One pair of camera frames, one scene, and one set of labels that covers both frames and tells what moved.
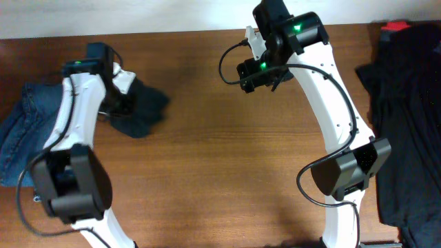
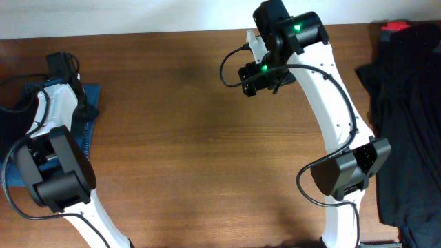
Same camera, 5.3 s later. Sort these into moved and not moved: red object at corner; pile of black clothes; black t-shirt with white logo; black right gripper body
Moved: black t-shirt with white logo
Not moved: pile of black clothes; black right gripper body; red object at corner
